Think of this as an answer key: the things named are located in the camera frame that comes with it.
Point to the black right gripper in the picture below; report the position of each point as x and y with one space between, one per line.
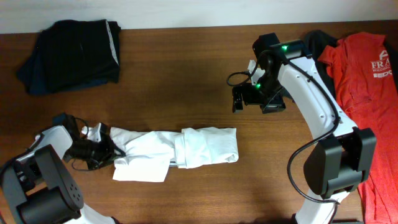
254 101

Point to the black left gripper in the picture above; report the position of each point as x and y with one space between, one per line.
104 150

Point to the white t-shirt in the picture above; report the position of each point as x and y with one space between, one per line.
150 154

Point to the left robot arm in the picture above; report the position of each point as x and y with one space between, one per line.
37 186

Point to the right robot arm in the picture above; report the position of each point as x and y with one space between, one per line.
338 159

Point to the dark green t-shirt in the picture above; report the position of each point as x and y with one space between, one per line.
317 40

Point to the folded navy garment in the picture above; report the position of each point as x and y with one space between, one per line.
31 74

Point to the folded black garment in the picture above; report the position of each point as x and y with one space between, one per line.
80 53

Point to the red printed t-shirt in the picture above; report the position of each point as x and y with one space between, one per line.
363 78

